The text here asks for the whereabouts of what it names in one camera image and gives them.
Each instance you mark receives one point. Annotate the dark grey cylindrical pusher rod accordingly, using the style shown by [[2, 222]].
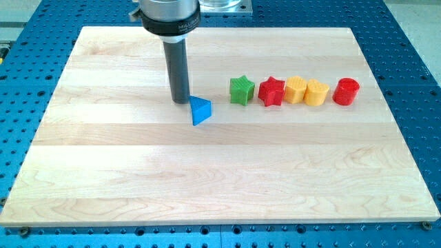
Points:
[[176, 60]]

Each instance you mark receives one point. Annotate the blue triangle block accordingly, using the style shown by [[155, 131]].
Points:
[[201, 109]]

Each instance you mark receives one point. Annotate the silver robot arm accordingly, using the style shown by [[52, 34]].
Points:
[[171, 21]]

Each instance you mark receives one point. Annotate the green star block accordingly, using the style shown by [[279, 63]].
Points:
[[241, 90]]

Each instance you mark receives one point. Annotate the red star block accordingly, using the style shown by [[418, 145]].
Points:
[[271, 91]]

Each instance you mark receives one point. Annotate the light wooden board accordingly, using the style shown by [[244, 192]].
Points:
[[113, 149]]

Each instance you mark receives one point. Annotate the yellow heart block left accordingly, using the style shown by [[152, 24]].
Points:
[[295, 89]]

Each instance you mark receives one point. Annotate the yellow heart block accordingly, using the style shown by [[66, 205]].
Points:
[[295, 89], [316, 92]]

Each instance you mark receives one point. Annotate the yellow heart block right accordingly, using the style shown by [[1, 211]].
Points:
[[316, 92]]

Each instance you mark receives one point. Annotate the red cylinder block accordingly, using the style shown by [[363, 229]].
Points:
[[346, 91]]

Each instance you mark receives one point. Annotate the board corner clamp left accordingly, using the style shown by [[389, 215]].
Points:
[[23, 231]]

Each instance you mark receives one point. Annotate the board corner clamp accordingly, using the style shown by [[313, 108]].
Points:
[[23, 231], [426, 226]]

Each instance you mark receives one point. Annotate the board corner clamp right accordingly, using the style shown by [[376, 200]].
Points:
[[426, 226]]

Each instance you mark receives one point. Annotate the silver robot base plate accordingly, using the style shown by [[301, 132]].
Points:
[[226, 7]]

